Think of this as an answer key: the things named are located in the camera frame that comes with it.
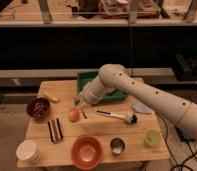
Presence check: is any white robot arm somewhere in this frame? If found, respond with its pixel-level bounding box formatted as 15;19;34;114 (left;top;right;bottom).
77;64;197;140

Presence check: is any small metal cup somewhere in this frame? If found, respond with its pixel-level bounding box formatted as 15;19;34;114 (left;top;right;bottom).
110;138;125;156

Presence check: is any white paper cup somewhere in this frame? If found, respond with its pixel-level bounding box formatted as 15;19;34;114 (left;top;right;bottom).
16;140;39;162

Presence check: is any green plastic cup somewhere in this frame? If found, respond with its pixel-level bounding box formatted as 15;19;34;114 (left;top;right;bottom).
145;130;161;148

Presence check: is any orange peach fruit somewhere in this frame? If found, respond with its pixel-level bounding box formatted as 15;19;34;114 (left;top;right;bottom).
68;108;80;122

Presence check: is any yellow banana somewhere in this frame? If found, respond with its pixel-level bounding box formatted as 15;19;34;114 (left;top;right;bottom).
43;94;59;103

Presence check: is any green plastic tray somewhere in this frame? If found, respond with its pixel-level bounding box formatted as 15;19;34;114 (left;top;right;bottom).
77;71;128;103

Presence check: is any striped brown white sponge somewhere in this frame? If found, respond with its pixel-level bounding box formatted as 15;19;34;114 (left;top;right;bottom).
47;118;63;144

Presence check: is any brown bowl with nuts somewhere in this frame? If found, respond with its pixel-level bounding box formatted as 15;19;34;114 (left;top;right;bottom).
26;98;50;120

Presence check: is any orange plastic bowl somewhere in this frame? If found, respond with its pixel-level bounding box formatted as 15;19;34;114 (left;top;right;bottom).
71;135;103;170

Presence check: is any white dish brush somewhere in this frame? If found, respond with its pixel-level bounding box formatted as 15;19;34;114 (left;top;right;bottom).
97;110;137;124

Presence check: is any grey crumpled cloth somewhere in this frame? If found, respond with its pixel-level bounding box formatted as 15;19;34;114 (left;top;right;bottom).
132;100;153;114

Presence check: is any black foot pedal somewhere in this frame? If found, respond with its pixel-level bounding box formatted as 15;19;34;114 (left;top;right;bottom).
176;128;193;142

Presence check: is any black floor cable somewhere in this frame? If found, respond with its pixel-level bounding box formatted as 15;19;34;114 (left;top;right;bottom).
158;114;197;171

